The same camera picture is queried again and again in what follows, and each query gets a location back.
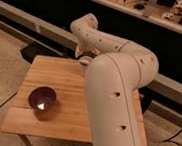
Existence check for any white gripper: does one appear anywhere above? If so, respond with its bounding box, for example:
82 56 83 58
75 41 100 58

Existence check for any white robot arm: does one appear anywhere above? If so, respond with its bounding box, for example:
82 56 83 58
70 14 159 146

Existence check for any wooden table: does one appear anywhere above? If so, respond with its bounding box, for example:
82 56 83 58
0 51 158 146

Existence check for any black floor cable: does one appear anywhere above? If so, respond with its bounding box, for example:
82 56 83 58
161 115 182 146

